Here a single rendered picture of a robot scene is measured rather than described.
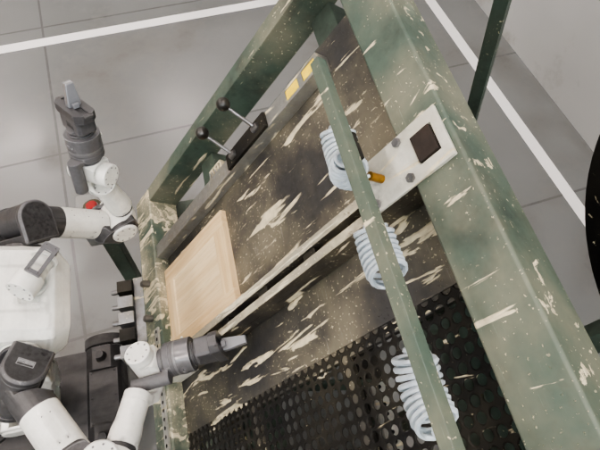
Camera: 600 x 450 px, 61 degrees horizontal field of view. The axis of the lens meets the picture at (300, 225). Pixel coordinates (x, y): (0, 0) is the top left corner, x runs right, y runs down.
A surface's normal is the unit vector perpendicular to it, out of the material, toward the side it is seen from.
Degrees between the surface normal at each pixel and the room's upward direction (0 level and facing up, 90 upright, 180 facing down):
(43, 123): 0
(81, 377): 0
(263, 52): 90
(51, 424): 21
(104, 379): 0
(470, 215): 56
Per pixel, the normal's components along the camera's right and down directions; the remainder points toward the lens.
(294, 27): 0.22, 0.85
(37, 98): 0.04, -0.50
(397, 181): -0.78, -0.14
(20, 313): 0.43, -0.52
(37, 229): 0.83, -0.16
